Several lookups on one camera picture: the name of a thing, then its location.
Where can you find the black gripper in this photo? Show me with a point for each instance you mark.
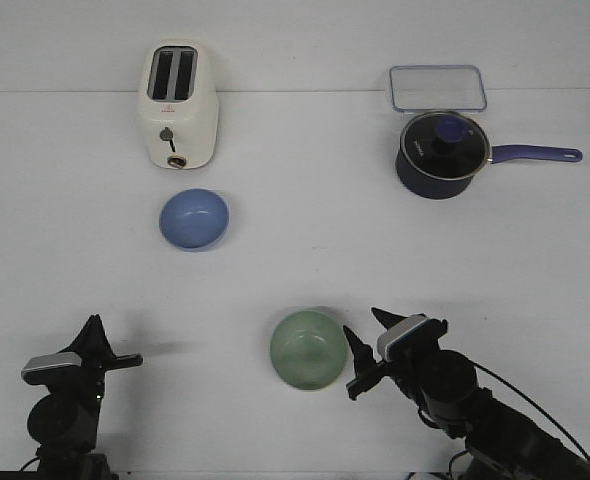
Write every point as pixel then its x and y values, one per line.
pixel 404 369
pixel 86 375

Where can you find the green bowl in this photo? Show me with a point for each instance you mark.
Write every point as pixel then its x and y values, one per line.
pixel 308 350

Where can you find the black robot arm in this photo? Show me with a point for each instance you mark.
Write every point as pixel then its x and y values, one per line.
pixel 502 442
pixel 65 422

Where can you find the blue bowl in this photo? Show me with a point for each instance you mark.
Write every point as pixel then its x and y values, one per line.
pixel 195 219

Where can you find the dark blue saucepan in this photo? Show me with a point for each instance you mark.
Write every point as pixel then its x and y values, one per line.
pixel 430 188

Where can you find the glass pot lid blue knob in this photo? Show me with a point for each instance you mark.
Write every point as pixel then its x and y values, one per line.
pixel 445 145

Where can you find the white two-slot toaster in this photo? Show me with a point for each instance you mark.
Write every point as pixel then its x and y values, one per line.
pixel 178 106

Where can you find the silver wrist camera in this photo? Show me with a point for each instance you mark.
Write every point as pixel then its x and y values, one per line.
pixel 50 369
pixel 397 333

